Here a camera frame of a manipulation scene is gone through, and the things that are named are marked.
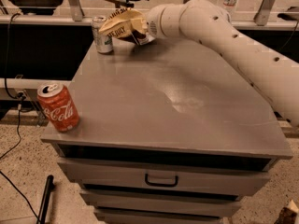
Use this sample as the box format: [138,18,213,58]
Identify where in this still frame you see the brown chip bag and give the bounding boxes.
[99,7,150,45]

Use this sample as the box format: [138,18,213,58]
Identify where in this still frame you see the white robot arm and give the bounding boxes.
[146,0,299,127]

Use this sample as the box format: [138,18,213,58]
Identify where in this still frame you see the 7up can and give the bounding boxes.
[92,16,113,54]

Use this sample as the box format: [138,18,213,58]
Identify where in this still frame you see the red Coca-Cola can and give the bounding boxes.
[37,82,79,133]

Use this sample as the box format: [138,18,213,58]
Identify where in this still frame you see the grey drawer cabinet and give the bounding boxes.
[43,39,292,224]

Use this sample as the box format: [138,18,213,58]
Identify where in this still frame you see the black pole on floor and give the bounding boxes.
[36,175,55,224]

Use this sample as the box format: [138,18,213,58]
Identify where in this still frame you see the brown object floor corner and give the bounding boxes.
[274,200,299,224]

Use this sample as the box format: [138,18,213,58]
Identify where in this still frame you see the black drawer handle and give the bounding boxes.
[144,174,178,188]

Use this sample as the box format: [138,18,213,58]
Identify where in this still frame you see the black cable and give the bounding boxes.
[0,12,41,224]

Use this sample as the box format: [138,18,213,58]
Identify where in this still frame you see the metal railing frame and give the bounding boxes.
[0,0,299,30]

